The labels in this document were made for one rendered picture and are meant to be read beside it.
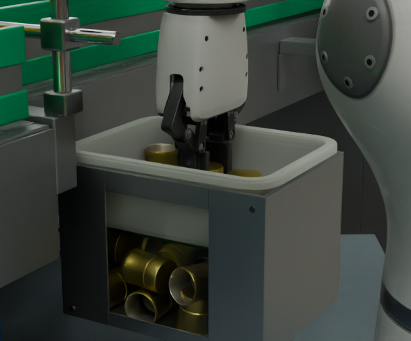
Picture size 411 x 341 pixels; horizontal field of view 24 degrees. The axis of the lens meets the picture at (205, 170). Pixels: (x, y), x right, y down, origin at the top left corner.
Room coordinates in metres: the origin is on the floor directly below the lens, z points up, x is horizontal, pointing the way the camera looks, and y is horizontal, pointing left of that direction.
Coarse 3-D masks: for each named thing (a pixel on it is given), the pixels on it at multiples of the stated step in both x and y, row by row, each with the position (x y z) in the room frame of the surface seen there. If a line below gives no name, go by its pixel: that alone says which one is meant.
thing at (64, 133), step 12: (36, 108) 0.87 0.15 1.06; (36, 120) 0.84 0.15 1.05; (48, 120) 0.83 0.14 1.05; (60, 120) 0.83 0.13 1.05; (72, 120) 0.85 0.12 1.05; (60, 132) 0.83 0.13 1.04; (72, 132) 0.85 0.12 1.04; (60, 144) 0.83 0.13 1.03; (72, 144) 0.85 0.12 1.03; (60, 156) 0.83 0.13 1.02; (72, 156) 0.85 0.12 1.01; (60, 168) 0.83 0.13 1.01; (72, 168) 0.85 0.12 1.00; (60, 180) 0.83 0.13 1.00; (72, 180) 0.85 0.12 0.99; (60, 192) 0.83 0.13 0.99
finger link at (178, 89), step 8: (176, 80) 0.89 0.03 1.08; (176, 88) 0.88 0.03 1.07; (176, 96) 0.88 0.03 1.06; (168, 104) 0.88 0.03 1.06; (176, 104) 0.87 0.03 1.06; (184, 104) 0.88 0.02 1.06; (168, 112) 0.87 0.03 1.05; (176, 112) 0.87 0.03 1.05; (168, 120) 0.87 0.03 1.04; (176, 120) 0.87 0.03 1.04; (168, 128) 0.87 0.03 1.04; (176, 128) 0.87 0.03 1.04; (184, 128) 0.88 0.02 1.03; (176, 136) 0.88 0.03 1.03
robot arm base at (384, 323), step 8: (384, 312) 0.56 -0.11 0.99; (384, 320) 0.56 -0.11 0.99; (392, 320) 0.55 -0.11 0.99; (376, 328) 0.58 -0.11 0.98; (384, 328) 0.56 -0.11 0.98; (392, 328) 0.55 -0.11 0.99; (400, 328) 0.54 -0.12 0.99; (376, 336) 0.57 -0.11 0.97; (384, 336) 0.56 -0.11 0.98; (392, 336) 0.55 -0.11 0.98; (400, 336) 0.54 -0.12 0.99; (408, 336) 0.54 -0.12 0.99
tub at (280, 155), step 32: (128, 128) 0.98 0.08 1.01; (160, 128) 1.02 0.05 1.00; (192, 128) 1.00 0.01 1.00; (256, 128) 0.97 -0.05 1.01; (96, 160) 0.86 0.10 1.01; (128, 160) 0.85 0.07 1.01; (256, 160) 0.96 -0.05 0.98; (288, 160) 0.94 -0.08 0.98; (320, 160) 0.87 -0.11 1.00; (256, 192) 0.80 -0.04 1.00
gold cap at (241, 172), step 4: (228, 172) 0.91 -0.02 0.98; (232, 172) 0.90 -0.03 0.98; (236, 172) 0.90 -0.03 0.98; (240, 172) 0.90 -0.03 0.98; (244, 172) 0.90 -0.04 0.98; (248, 172) 0.90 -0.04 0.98; (252, 172) 0.90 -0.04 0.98; (256, 172) 0.90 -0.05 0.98; (240, 176) 0.89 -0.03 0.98; (244, 176) 0.89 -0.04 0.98; (248, 176) 0.89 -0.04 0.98; (252, 176) 0.89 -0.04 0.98; (256, 176) 0.89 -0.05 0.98; (260, 176) 0.89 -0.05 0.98
